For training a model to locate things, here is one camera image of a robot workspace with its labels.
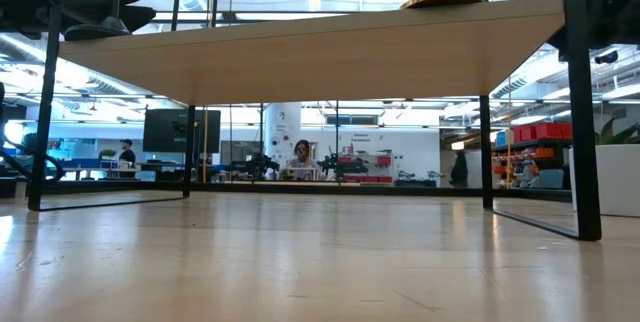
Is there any wooden shelf with black frame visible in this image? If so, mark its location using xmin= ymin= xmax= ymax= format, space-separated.
xmin=27 ymin=0 xmax=603 ymax=242

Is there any yellow pole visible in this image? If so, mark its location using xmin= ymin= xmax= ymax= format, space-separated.
xmin=201 ymin=106 xmax=210 ymax=184

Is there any black monitor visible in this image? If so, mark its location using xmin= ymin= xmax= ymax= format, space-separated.
xmin=142 ymin=107 xmax=223 ymax=155

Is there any person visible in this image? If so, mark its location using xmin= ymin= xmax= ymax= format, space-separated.
xmin=285 ymin=138 xmax=323 ymax=182
xmin=117 ymin=137 xmax=138 ymax=180
xmin=448 ymin=149 xmax=471 ymax=189

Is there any rack of coloured bins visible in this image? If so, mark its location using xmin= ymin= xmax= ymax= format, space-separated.
xmin=491 ymin=121 xmax=575 ymax=191

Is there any green plant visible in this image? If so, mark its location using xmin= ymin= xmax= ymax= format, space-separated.
xmin=593 ymin=115 xmax=640 ymax=147

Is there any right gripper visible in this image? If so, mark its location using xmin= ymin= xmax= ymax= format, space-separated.
xmin=546 ymin=0 xmax=640 ymax=61

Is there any black candlestick holder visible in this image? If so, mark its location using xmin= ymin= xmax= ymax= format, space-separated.
xmin=63 ymin=0 xmax=133 ymax=42

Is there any white round pillar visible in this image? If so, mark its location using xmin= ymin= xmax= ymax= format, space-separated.
xmin=262 ymin=101 xmax=303 ymax=171

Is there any shelf with red bins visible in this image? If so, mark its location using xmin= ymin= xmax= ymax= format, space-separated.
xmin=339 ymin=154 xmax=395 ymax=184

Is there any white planter box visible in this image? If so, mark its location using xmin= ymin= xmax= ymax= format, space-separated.
xmin=568 ymin=143 xmax=640 ymax=219

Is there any black ceiling camera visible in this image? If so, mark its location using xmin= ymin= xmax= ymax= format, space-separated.
xmin=592 ymin=49 xmax=621 ymax=67

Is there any black looped cable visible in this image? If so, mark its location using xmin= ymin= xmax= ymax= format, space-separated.
xmin=0 ymin=130 xmax=66 ymax=184

